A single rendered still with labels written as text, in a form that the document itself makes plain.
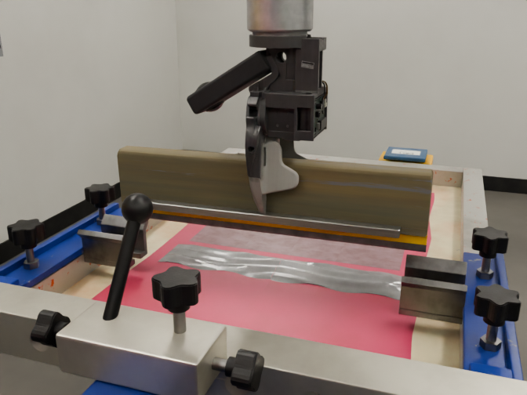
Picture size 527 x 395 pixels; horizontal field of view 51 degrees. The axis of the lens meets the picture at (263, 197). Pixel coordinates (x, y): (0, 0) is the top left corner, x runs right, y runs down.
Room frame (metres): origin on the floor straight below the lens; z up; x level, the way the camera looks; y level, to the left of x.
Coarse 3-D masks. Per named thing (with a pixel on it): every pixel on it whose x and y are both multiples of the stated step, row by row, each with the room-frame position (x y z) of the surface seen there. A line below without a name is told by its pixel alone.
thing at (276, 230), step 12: (156, 216) 0.72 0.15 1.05; (168, 216) 0.71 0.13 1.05; (180, 216) 0.70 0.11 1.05; (240, 228) 0.68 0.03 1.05; (252, 228) 0.67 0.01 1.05; (264, 228) 0.67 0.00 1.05; (276, 228) 0.66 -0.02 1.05; (336, 240) 0.63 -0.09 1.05; (348, 240) 0.63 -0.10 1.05; (360, 240) 0.63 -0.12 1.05; (372, 240) 0.62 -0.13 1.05
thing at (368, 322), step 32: (288, 256) 0.78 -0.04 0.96; (320, 256) 0.78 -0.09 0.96; (352, 256) 0.78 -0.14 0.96; (384, 256) 0.78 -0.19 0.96; (288, 288) 0.68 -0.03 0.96; (320, 288) 0.68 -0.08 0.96; (256, 320) 0.60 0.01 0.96; (288, 320) 0.60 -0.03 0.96; (320, 320) 0.60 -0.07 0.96; (352, 320) 0.60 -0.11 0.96; (384, 320) 0.60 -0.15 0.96; (384, 352) 0.53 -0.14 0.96
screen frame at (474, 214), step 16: (320, 160) 1.22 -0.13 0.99; (336, 160) 1.22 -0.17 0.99; (352, 160) 1.22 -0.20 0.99; (368, 160) 1.22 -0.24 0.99; (448, 176) 1.13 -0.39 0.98; (464, 176) 1.09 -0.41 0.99; (480, 176) 1.09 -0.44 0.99; (464, 192) 0.99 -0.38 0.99; (480, 192) 0.99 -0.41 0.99; (464, 208) 0.90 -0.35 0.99; (480, 208) 0.90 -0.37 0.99; (464, 224) 0.83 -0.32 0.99; (480, 224) 0.83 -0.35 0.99; (464, 240) 0.77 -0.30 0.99; (80, 256) 0.71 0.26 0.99; (64, 272) 0.68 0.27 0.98; (80, 272) 0.71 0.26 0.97; (48, 288) 0.64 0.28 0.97; (64, 288) 0.67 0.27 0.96
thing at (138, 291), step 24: (192, 240) 0.84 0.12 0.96; (216, 240) 0.84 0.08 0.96; (240, 240) 0.84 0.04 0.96; (264, 240) 0.84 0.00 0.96; (288, 240) 0.84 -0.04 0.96; (144, 264) 0.75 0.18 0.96; (168, 264) 0.75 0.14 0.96; (144, 288) 0.68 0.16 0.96; (216, 288) 0.68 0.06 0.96; (240, 288) 0.68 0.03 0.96; (168, 312) 0.62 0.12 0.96; (192, 312) 0.62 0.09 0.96; (216, 312) 0.62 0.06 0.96; (240, 312) 0.62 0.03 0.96
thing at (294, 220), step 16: (160, 208) 0.69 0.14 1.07; (176, 208) 0.68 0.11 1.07; (192, 208) 0.67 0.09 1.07; (208, 208) 0.67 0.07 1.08; (224, 208) 0.67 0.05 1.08; (288, 224) 0.63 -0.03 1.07; (304, 224) 0.62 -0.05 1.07; (320, 224) 0.62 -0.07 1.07; (336, 224) 0.61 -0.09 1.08; (352, 224) 0.61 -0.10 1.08; (368, 224) 0.61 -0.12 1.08
